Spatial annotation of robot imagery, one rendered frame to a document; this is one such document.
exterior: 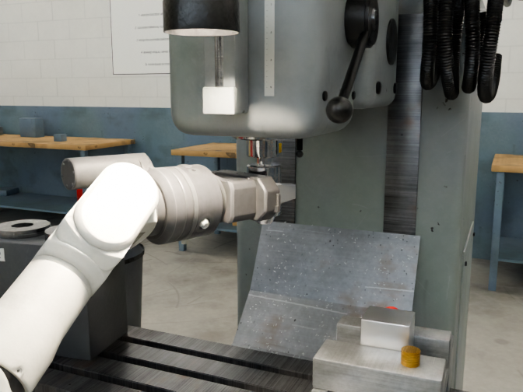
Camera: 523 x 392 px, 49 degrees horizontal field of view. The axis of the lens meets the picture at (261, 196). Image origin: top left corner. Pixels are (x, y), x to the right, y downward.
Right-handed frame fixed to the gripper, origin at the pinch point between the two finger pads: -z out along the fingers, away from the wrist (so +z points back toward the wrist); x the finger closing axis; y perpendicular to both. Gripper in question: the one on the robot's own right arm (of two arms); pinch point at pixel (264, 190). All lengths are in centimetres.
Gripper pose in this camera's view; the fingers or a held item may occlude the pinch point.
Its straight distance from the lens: 77.3
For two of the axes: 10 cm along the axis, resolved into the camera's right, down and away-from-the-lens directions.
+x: -6.9, -1.3, 7.1
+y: -0.1, 9.9, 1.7
